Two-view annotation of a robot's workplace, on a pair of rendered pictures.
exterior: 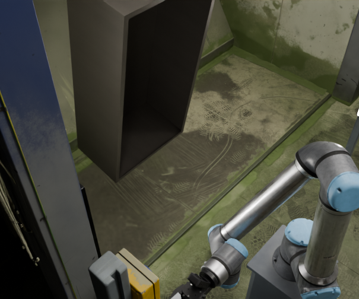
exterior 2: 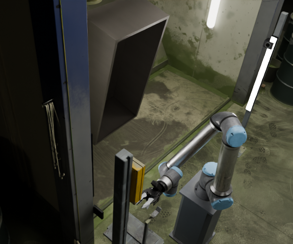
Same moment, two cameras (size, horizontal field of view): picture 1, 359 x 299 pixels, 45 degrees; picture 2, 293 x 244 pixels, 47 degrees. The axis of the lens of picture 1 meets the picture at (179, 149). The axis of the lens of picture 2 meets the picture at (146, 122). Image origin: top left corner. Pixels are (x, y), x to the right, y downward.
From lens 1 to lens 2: 0.65 m
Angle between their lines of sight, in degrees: 7
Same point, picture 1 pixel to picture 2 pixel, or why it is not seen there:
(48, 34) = not seen: hidden behind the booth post
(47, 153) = (79, 110)
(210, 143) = (152, 126)
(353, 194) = (239, 137)
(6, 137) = (64, 98)
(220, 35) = (159, 57)
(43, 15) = not seen: hidden behind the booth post
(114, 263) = (127, 153)
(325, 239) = (224, 165)
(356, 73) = (246, 85)
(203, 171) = (148, 143)
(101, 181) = not seen: hidden behind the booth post
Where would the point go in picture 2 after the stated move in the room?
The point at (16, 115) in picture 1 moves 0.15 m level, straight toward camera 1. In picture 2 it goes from (70, 86) to (81, 103)
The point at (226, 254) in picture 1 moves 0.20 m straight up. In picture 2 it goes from (171, 173) to (176, 151)
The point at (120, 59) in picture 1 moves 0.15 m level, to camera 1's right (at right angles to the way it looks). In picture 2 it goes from (110, 65) to (131, 66)
